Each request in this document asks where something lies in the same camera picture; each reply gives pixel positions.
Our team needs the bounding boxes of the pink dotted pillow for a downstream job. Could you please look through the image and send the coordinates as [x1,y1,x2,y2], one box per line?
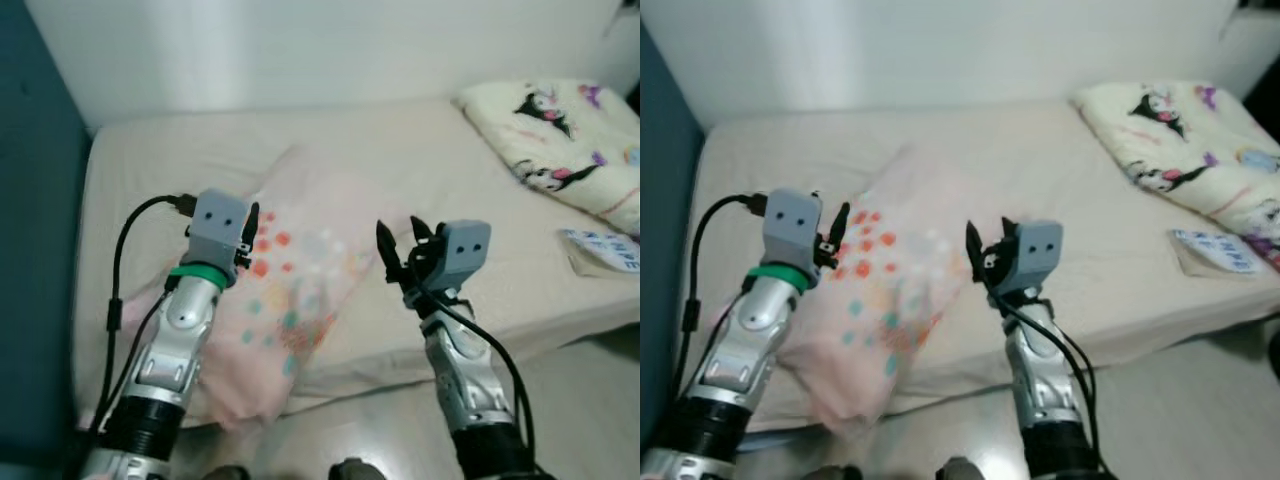
[715,145,1011,433]
[125,145,401,433]

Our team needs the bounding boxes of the cream cartoon print blanket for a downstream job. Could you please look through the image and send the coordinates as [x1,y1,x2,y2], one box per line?
[1073,80,1280,271]
[455,78,641,238]

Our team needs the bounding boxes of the white book blue lettering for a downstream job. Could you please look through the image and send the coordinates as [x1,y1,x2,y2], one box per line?
[558,228,641,279]
[1172,228,1263,279]

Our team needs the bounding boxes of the mattress with cream sheet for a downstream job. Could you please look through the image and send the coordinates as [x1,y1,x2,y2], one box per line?
[72,95,641,431]
[690,95,1280,436]

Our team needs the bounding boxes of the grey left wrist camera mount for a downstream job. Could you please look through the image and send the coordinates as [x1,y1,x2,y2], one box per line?
[185,190,256,269]
[762,188,823,266]

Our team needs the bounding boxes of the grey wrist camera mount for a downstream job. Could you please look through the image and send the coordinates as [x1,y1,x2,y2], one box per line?
[1012,220,1064,296]
[762,188,823,266]
[435,220,492,293]
[185,190,256,269]

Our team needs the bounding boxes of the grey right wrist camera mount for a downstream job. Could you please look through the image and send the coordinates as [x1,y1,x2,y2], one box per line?
[435,220,492,293]
[1012,220,1064,296]

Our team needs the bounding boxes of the blue-grey upholstered bed frame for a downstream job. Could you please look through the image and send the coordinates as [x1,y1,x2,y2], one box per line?
[640,20,706,441]
[0,0,96,466]

